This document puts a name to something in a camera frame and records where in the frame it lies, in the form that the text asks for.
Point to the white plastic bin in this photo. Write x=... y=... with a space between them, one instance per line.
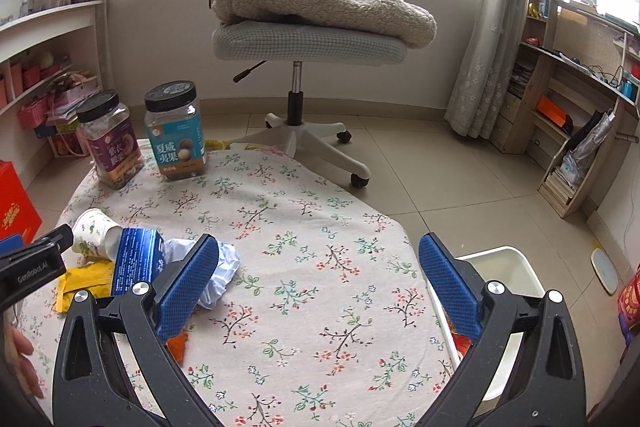
x=500 y=262

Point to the floral paper cup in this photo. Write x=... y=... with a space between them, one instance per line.
x=92 y=229

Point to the yellow packet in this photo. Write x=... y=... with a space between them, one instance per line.
x=85 y=279

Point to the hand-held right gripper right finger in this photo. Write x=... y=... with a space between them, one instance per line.
x=450 y=287

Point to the purple label nut jar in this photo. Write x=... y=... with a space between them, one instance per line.
x=112 y=152

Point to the beige fleece blanket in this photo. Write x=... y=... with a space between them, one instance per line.
x=325 y=7

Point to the pale blue paper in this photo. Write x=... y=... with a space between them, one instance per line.
x=225 y=262

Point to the white bookshelf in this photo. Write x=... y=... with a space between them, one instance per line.
x=50 y=19

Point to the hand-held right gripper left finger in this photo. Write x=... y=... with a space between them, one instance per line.
x=187 y=287

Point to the wooden desk shelf unit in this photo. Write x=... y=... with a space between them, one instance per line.
x=550 y=72

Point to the teal label nut jar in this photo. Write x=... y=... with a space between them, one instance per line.
x=175 y=147

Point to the grey office chair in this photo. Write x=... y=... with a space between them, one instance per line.
x=300 y=42

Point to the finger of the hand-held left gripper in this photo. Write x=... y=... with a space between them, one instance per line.
x=60 y=238
x=10 y=243

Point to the red cardboard box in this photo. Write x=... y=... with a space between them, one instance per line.
x=15 y=202

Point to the pale blue bathroom scale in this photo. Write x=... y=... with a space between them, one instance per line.
x=604 y=272

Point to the silver foil bag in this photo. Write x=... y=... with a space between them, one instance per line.
x=585 y=152

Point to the red patterned bag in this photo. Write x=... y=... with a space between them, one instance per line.
x=630 y=307

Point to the orange box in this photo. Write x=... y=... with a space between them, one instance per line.
x=552 y=109

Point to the blue cardboard box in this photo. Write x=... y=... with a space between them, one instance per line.
x=135 y=257

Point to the person's left hand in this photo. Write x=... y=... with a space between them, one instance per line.
x=20 y=357

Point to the pink basket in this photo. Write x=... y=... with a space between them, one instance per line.
x=35 y=117

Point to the orange wrapper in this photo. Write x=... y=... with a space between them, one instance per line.
x=176 y=347

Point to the red gift bag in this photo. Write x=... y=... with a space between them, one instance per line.
x=67 y=142

